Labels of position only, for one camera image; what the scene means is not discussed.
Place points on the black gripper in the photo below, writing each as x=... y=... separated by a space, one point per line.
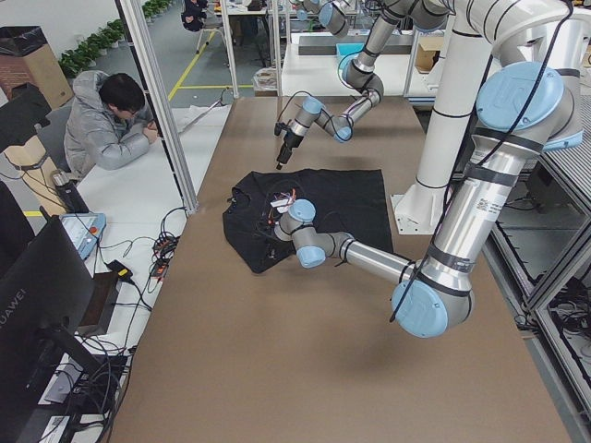
x=287 y=142
x=270 y=229

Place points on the black t-shirt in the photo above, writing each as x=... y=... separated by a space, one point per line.
x=345 y=201

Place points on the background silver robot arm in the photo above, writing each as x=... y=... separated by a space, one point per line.
x=330 y=14

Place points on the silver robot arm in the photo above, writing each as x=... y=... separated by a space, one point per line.
x=521 y=109
x=358 y=73

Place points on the orange power strip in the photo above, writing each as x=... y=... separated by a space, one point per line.
x=163 y=250

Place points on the blue plastic bin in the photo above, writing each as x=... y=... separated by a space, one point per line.
x=346 y=51

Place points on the person in grey jacket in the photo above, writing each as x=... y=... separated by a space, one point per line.
x=110 y=124

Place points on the teach pendant with red button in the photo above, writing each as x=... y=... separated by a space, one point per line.
x=84 y=230

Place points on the black Huawei monitor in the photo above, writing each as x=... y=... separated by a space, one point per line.
x=44 y=296

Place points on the cardboard box with black bag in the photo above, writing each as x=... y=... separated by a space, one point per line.
x=26 y=57

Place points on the aluminium frame post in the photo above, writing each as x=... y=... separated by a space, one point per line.
x=138 y=37

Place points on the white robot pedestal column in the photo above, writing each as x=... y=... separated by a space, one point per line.
x=550 y=32

